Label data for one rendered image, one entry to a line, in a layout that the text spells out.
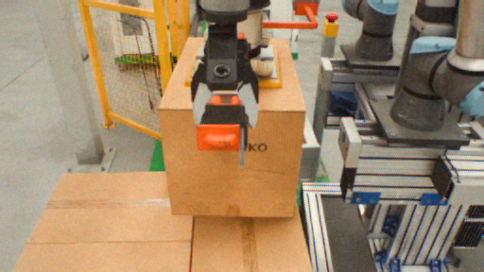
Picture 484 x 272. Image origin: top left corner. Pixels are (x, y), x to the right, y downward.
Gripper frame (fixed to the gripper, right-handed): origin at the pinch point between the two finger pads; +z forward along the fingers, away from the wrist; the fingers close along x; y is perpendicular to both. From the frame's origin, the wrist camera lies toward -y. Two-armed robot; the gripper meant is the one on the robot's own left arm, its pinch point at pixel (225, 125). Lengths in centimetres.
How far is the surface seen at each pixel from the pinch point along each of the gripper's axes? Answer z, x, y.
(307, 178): 77, -34, 81
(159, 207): 66, 29, 48
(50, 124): 120, 157, 199
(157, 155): 119, 58, 157
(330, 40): 27, -49, 137
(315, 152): 61, -36, 80
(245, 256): 66, -5, 25
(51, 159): 120, 134, 151
